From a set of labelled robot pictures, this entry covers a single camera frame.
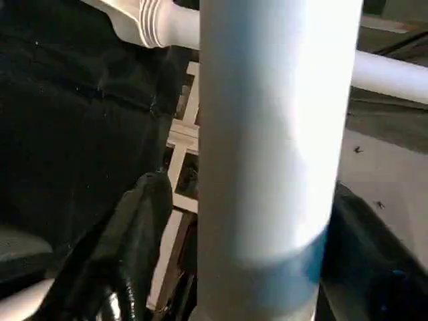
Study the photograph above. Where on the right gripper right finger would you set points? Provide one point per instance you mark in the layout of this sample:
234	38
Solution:
374	267

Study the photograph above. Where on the white plastic table leg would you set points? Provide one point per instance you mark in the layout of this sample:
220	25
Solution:
388	73
274	134

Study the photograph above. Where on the white glass door cabinet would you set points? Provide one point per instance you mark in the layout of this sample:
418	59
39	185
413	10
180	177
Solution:
179	144

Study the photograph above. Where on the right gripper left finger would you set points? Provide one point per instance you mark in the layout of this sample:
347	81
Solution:
120	254

